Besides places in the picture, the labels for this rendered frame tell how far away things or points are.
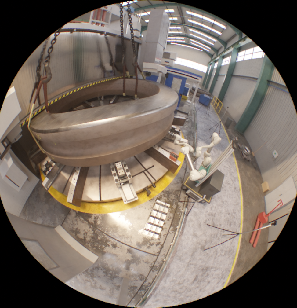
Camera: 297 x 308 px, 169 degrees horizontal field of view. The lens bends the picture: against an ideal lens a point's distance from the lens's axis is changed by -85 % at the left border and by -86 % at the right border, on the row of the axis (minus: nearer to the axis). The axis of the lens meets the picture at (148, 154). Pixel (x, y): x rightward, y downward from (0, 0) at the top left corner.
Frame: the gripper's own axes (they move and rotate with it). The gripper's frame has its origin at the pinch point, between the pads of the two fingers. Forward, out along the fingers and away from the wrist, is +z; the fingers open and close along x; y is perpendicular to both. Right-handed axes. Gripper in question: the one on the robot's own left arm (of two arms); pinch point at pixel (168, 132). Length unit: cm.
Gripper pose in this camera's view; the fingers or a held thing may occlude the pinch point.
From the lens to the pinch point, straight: 274.7
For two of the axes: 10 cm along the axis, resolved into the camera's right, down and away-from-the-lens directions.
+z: -8.6, -4.4, 2.4
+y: 1.2, -6.5, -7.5
